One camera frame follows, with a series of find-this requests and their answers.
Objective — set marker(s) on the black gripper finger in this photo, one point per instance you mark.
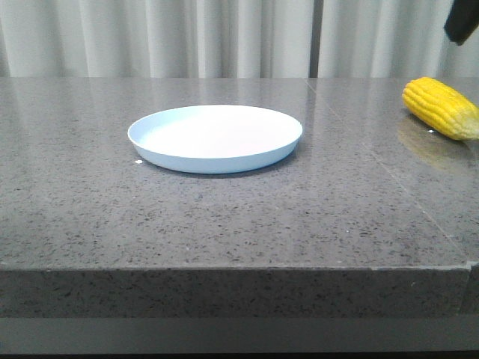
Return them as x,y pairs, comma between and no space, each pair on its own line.
462,21

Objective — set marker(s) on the yellow corn cob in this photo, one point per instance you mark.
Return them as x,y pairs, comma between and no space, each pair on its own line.
442,108

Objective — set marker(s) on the light blue round plate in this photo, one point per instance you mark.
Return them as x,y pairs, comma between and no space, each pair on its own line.
215,139

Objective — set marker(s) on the grey right curtain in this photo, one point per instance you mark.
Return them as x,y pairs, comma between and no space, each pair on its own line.
385,39

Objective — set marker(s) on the grey curtain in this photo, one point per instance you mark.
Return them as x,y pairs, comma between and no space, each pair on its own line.
157,39
385,39

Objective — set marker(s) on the grey left curtain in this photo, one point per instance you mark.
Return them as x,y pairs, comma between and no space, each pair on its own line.
157,39

